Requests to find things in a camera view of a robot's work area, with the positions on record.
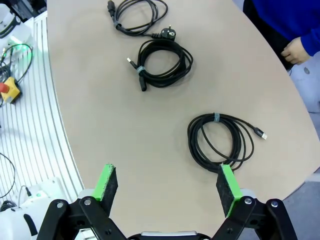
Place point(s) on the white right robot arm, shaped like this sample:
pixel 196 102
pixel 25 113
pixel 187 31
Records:
pixel 15 222

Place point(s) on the white device yellow band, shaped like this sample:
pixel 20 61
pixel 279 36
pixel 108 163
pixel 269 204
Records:
pixel 7 17

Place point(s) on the yellow emergency stop button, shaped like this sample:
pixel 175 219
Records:
pixel 11 88

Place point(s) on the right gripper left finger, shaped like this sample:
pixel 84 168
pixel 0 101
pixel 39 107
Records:
pixel 105 185

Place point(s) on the person's left forearm blue sleeve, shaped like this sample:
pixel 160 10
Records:
pixel 312 42

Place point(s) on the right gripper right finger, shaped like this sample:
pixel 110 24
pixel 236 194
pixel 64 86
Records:
pixel 226 190

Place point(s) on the white ribbed base plate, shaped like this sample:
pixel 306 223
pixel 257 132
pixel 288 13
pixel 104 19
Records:
pixel 50 125

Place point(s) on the person in blue hoodie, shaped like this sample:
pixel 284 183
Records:
pixel 287 15

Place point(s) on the person's left hand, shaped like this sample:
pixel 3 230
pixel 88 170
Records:
pixel 297 51

